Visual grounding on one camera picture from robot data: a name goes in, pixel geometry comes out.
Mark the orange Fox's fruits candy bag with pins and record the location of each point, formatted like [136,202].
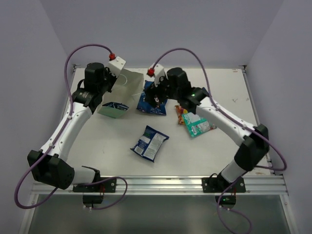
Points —
[180,111]

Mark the teal Fox's candy bag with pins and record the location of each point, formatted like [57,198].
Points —
[197,125]

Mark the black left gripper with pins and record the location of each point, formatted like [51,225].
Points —
[107,81]

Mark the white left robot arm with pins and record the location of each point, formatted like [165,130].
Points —
[49,164]

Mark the blue Doritos chips bag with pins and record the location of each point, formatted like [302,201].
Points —
[147,108]

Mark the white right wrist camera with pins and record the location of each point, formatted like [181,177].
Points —
[159,73]

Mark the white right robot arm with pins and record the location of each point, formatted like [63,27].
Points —
[252,147]

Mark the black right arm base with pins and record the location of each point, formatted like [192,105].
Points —
[215,184]

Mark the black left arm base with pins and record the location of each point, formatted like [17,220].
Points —
[93,195]

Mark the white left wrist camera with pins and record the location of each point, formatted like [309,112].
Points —
[115,66]

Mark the green patterned paper bag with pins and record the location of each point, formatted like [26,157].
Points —
[124,95]

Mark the aluminium front rail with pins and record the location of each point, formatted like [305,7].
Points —
[187,185]

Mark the small blue snack bag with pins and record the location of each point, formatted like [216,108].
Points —
[149,143]

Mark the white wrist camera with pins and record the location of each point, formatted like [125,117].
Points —
[159,73]
[115,66]

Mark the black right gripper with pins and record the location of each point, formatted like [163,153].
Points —
[152,90]

